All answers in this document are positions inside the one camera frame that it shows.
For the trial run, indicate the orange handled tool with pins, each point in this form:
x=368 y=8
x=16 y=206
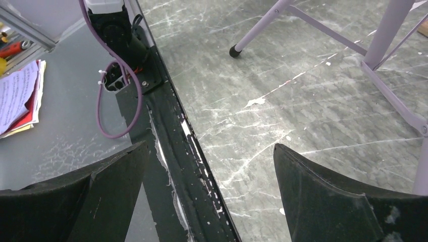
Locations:
x=15 y=48

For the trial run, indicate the yellow tape roll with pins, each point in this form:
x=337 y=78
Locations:
x=3 y=66

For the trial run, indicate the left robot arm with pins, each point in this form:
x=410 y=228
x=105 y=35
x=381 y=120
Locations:
x=111 y=23

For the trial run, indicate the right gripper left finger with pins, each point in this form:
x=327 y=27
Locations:
x=93 y=203

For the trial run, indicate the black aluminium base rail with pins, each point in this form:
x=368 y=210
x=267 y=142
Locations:
x=179 y=199

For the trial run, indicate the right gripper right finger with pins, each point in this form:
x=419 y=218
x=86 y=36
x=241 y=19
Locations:
x=323 y=205

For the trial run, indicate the stack of sheet music papers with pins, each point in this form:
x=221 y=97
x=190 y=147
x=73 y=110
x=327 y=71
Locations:
x=21 y=98

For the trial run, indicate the wooden board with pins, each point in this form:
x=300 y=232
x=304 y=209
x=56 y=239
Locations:
x=423 y=29

